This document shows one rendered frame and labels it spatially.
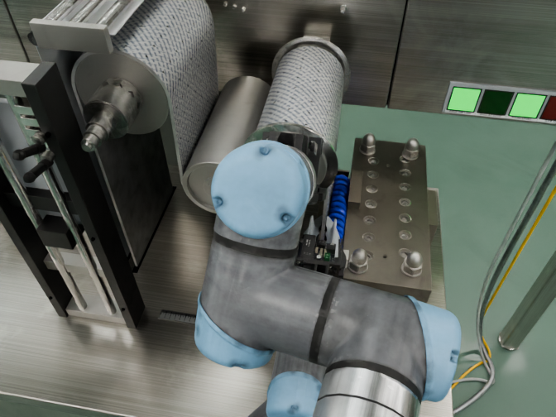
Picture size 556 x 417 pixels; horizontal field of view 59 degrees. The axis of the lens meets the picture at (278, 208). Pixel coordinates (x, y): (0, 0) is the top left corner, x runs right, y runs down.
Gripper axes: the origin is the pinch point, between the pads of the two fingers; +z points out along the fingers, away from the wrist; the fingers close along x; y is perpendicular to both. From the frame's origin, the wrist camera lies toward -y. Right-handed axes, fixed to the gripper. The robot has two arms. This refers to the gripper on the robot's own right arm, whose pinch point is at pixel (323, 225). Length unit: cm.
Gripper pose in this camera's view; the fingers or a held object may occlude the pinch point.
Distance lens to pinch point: 87.5
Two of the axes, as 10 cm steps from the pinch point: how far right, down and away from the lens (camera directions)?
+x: -9.8, -1.3, 1.2
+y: 0.0, -6.9, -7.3
